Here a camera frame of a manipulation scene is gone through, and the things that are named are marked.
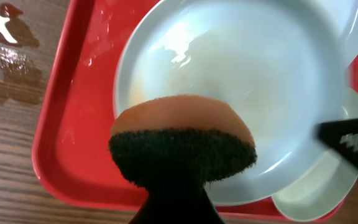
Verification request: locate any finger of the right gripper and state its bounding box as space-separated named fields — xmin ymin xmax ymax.
xmin=316 ymin=118 xmax=358 ymax=169

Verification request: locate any red plastic serving tray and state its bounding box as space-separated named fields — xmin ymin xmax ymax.
xmin=32 ymin=0 xmax=358 ymax=221

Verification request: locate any green and orange sponge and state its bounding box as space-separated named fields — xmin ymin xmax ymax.
xmin=108 ymin=95 xmax=257 ymax=192

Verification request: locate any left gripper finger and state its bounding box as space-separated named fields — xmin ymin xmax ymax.
xmin=129 ymin=185 xmax=224 ymax=224

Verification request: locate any light blue plate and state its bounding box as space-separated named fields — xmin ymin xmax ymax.
xmin=271 ymin=86 xmax=358 ymax=223
xmin=113 ymin=0 xmax=358 ymax=206

